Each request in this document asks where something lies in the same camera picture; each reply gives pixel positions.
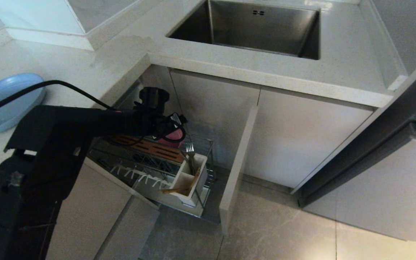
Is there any pink speckled bowl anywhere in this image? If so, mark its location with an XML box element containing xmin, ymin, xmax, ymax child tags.
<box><xmin>157</xmin><ymin>129</ymin><xmax>186</xmax><ymax>147</ymax></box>

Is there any metal fork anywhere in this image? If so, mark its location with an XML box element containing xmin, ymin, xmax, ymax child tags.
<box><xmin>185</xmin><ymin>142</ymin><xmax>197</xmax><ymax>174</ymax></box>

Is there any beige pull-out cabinet front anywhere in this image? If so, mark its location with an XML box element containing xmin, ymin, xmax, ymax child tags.
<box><xmin>220</xmin><ymin>106</ymin><xmax>259</xmax><ymax>235</ymax></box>

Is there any blue round plate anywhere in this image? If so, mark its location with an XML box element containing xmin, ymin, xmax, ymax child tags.
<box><xmin>0</xmin><ymin>73</ymin><xmax>46</xmax><ymax>136</ymax></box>

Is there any brown slotted wooden board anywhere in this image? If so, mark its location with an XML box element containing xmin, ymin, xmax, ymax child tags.
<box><xmin>112</xmin><ymin>134</ymin><xmax>186</xmax><ymax>163</ymax></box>

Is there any white two-compartment cutlery holder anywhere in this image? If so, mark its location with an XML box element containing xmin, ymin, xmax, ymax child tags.
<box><xmin>170</xmin><ymin>153</ymin><xmax>209</xmax><ymax>207</ymax></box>

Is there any narrow beige cabinet door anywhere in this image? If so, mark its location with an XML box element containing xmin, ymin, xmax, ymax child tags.
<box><xmin>171</xmin><ymin>70</ymin><xmax>261</xmax><ymax>170</ymax></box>

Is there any chopsticks bundle in holder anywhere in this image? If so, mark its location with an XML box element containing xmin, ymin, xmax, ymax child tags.
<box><xmin>188</xmin><ymin>169</ymin><xmax>201</xmax><ymax>197</ymax></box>

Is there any white drip tray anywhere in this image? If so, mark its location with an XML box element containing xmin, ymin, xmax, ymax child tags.
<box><xmin>132</xmin><ymin>173</ymin><xmax>210</xmax><ymax>218</ymax></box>

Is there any large beige drawer front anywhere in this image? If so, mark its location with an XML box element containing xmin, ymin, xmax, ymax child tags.
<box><xmin>45</xmin><ymin>161</ymin><xmax>133</xmax><ymax>260</ymax></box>

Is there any small beige drawer front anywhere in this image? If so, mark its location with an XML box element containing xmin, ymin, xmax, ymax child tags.
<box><xmin>95</xmin><ymin>196</ymin><xmax>160</xmax><ymax>260</ymax></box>

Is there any stainless steel sink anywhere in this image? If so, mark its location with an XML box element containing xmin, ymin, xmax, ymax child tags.
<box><xmin>167</xmin><ymin>0</ymin><xmax>320</xmax><ymax>61</ymax></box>

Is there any wide beige cabinet door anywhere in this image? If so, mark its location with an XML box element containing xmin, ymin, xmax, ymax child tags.
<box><xmin>243</xmin><ymin>88</ymin><xmax>373</xmax><ymax>189</ymax></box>

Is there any white appliance front panel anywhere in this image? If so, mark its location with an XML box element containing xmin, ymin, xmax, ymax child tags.
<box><xmin>303</xmin><ymin>121</ymin><xmax>416</xmax><ymax>246</ymax></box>

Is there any chrome wire pull-out rack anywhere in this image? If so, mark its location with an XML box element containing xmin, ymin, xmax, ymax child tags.
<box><xmin>87</xmin><ymin>115</ymin><xmax>217</xmax><ymax>221</ymax></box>

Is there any dark grey door frame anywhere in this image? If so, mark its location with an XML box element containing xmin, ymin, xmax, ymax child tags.
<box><xmin>290</xmin><ymin>54</ymin><xmax>416</xmax><ymax>209</ymax></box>

